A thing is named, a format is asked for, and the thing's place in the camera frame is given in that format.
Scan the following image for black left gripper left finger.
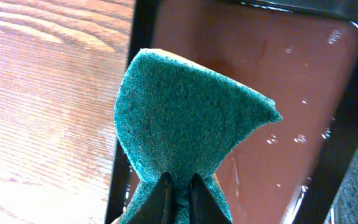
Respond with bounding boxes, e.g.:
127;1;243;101
127;172;175;224

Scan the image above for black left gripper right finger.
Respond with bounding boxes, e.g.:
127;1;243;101
189;174;231;224

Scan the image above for green scouring sponge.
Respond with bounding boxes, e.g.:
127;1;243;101
114;49;282;223

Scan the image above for black rectangular water tray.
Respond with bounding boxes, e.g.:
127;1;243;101
104;0;358;224

